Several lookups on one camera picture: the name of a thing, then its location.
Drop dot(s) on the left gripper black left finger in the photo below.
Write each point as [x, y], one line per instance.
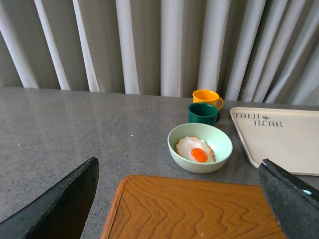
[59, 213]

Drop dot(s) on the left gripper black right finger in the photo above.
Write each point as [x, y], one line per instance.
[294, 203]

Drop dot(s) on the cream bear tray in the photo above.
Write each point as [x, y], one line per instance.
[289, 138]

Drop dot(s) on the wooden cutting board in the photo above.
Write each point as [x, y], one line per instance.
[153, 207]

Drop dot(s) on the light green bowl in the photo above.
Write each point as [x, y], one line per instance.
[219, 142]

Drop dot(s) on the fake fried egg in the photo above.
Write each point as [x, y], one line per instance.
[195, 149]

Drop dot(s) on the dark green mug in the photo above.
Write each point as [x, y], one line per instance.
[203, 113]

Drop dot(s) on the yellow mug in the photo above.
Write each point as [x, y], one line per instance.
[207, 96]

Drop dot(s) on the grey white curtain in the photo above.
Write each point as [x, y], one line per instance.
[247, 50]

